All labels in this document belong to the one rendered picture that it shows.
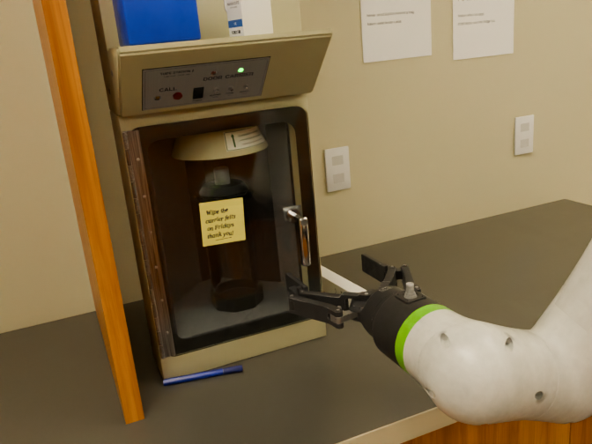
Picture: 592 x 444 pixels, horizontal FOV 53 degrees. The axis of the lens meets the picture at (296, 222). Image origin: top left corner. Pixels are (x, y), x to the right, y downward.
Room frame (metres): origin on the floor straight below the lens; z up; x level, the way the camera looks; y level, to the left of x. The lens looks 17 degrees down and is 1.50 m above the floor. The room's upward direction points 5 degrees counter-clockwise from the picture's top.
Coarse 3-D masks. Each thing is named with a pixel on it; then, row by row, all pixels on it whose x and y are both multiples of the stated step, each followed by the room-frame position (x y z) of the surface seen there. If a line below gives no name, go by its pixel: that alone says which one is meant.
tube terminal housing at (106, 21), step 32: (96, 0) 0.95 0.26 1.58; (288, 0) 1.05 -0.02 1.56; (96, 32) 1.02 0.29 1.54; (224, 32) 1.00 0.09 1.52; (288, 96) 1.04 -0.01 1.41; (128, 128) 0.94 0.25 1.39; (128, 192) 0.98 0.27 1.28; (192, 352) 0.96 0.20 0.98; (224, 352) 0.98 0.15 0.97; (256, 352) 1.00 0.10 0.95
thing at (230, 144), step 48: (144, 144) 0.94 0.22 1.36; (192, 144) 0.96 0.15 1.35; (240, 144) 0.99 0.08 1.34; (288, 144) 1.02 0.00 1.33; (192, 192) 0.96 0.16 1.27; (240, 192) 0.99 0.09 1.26; (288, 192) 1.02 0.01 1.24; (192, 240) 0.96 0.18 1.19; (240, 240) 0.99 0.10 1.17; (288, 240) 1.02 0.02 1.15; (192, 288) 0.95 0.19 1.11; (240, 288) 0.98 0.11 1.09; (192, 336) 0.95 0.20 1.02; (240, 336) 0.98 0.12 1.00
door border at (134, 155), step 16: (128, 160) 0.92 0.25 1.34; (144, 176) 0.93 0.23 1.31; (144, 192) 0.93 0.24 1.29; (144, 208) 0.93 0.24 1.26; (144, 224) 0.93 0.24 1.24; (144, 256) 0.92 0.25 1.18; (160, 272) 0.93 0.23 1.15; (160, 288) 0.93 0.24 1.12; (160, 304) 0.93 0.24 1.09; (160, 320) 0.93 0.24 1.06; (160, 336) 0.92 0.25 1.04
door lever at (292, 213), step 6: (294, 210) 1.02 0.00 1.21; (288, 216) 1.02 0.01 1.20; (294, 216) 1.00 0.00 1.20; (300, 216) 0.99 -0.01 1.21; (294, 222) 1.02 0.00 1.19; (300, 222) 0.98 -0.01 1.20; (306, 222) 0.98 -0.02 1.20; (300, 228) 0.98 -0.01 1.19; (306, 228) 0.98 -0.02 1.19; (300, 234) 0.98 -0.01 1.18; (306, 234) 0.98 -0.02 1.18; (300, 240) 0.98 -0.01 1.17; (306, 240) 0.98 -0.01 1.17; (300, 246) 0.98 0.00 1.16; (306, 246) 0.98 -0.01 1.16; (300, 252) 0.98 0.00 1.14; (306, 252) 0.98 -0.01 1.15; (300, 258) 0.98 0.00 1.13; (306, 258) 0.98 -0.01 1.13; (306, 264) 0.98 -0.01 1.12
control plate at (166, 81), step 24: (144, 72) 0.87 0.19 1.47; (168, 72) 0.88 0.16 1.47; (192, 72) 0.90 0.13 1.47; (240, 72) 0.93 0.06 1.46; (264, 72) 0.95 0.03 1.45; (144, 96) 0.90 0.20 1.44; (168, 96) 0.92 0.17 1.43; (192, 96) 0.93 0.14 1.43; (216, 96) 0.95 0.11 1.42; (240, 96) 0.97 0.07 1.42
